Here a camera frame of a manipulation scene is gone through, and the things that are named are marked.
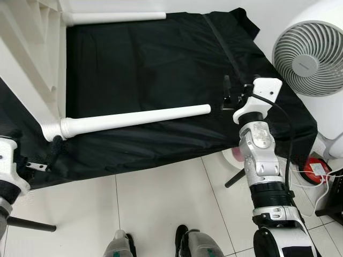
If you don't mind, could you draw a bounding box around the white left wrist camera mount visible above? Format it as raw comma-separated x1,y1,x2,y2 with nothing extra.
0,137,30,196

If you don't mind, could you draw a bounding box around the black table frame leg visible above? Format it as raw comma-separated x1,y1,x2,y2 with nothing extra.
8,216,57,233
225,169,247,188

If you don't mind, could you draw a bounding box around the black table cloth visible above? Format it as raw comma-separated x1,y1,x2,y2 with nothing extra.
0,6,319,191

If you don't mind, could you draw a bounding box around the pink plastic item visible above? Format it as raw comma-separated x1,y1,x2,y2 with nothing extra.
230,147,244,164

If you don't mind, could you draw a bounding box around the red round device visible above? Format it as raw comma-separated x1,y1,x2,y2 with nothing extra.
303,156,330,185

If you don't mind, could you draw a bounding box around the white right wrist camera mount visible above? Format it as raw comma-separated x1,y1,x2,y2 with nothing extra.
233,78,283,125

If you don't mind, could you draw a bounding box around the white floor cable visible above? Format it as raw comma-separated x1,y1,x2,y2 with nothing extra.
289,169,343,217

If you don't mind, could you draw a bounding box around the black metal stand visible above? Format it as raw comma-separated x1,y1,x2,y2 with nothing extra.
316,177,343,225

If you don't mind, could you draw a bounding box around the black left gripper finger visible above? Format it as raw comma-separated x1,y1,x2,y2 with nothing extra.
46,140,65,167

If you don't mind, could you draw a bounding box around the white plastic children table top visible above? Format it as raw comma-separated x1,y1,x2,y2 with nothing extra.
0,0,68,142

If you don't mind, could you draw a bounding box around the white round fan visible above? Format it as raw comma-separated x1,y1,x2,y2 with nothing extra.
272,0,343,161

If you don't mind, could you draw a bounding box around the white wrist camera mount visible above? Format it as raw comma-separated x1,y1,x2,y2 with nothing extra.
0,137,30,196
233,78,283,125

